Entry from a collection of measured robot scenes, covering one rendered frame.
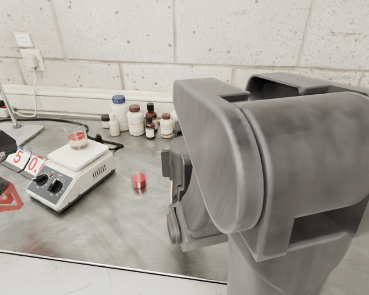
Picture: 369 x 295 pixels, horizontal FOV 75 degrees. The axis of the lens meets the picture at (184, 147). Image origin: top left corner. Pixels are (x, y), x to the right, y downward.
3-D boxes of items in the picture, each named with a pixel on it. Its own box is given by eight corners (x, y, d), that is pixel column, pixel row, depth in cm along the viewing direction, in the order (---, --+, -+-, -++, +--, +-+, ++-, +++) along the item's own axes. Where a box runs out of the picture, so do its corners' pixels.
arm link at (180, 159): (154, 138, 37) (168, 188, 28) (207, 131, 39) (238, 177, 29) (159, 194, 44) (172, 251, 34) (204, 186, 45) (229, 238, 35)
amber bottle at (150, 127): (149, 133, 92) (146, 113, 87) (157, 135, 91) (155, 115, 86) (144, 138, 89) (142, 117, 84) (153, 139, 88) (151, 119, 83)
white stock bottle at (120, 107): (135, 128, 95) (131, 97, 88) (118, 133, 92) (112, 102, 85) (127, 122, 100) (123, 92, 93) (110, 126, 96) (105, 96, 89)
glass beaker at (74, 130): (86, 140, 71) (80, 116, 67) (92, 148, 67) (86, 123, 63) (65, 147, 68) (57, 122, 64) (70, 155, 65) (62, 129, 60)
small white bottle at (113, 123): (122, 133, 92) (118, 112, 87) (116, 137, 89) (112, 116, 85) (114, 131, 93) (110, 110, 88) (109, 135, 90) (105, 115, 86)
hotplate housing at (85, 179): (60, 215, 58) (50, 191, 54) (27, 196, 63) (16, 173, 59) (122, 167, 74) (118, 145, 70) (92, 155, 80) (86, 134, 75)
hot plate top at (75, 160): (76, 172, 60) (75, 169, 59) (45, 158, 64) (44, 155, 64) (110, 148, 68) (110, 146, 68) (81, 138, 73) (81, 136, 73)
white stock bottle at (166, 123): (160, 133, 92) (159, 112, 88) (171, 131, 93) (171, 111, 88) (161, 139, 88) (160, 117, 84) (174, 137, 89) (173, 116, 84)
